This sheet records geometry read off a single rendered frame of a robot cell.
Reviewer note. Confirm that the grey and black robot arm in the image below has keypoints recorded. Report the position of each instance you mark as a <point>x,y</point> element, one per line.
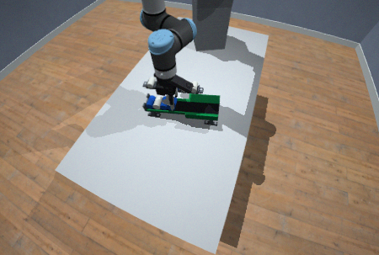
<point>164,44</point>

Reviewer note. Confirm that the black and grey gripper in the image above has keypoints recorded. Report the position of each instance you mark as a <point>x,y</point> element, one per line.
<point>164,88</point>

